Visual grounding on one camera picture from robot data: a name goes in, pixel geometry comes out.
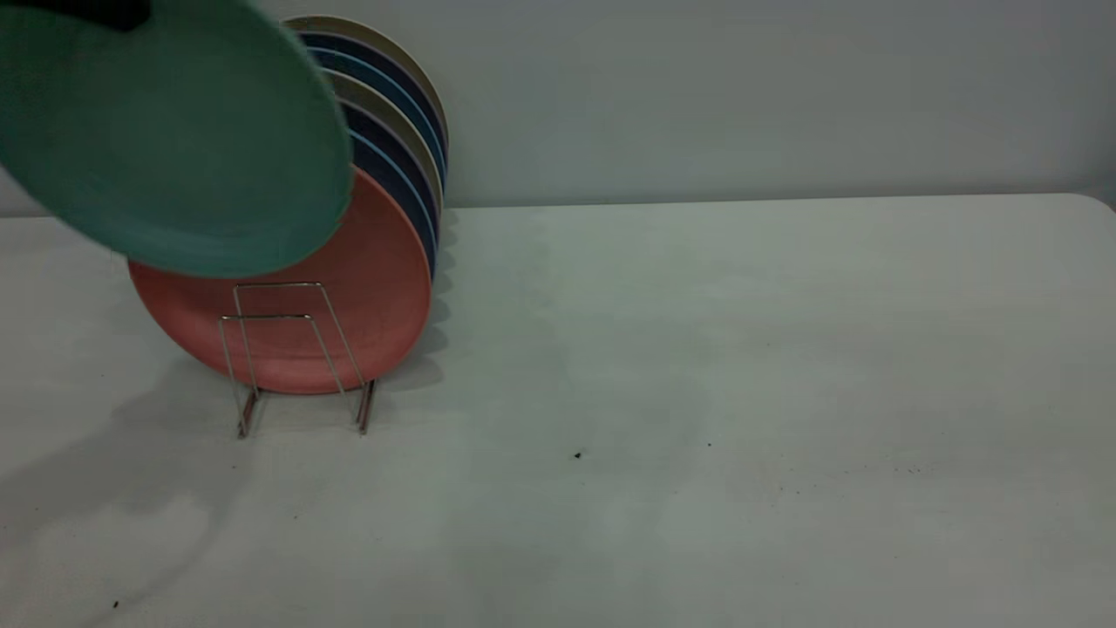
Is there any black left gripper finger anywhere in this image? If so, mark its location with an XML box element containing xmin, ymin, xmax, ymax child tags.
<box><xmin>35</xmin><ymin>0</ymin><xmax>153</xmax><ymax>34</ymax></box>

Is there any green round plate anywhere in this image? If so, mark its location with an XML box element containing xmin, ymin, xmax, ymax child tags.
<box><xmin>0</xmin><ymin>0</ymin><xmax>354</xmax><ymax>280</ymax></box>

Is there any beige round plate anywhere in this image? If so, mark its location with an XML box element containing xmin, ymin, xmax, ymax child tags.
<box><xmin>324</xmin><ymin>68</ymin><xmax>444</xmax><ymax>210</ymax></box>
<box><xmin>283</xmin><ymin>16</ymin><xmax>450</xmax><ymax>167</ymax></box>

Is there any navy round plate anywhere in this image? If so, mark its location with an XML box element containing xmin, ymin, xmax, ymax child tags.
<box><xmin>338</xmin><ymin>98</ymin><xmax>439</xmax><ymax>232</ymax></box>
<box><xmin>296</xmin><ymin>32</ymin><xmax>448</xmax><ymax>175</ymax></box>

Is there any teal blue round plate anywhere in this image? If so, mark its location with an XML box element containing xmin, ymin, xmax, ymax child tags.
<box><xmin>307</xmin><ymin>46</ymin><xmax>447</xmax><ymax>188</ymax></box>

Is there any pink round plate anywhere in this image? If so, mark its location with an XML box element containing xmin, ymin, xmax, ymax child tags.
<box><xmin>128</xmin><ymin>168</ymin><xmax>434</xmax><ymax>395</ymax></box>

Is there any metal wire plate rack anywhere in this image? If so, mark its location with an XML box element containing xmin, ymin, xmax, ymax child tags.
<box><xmin>216</xmin><ymin>281</ymin><xmax>378</xmax><ymax>440</ymax></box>

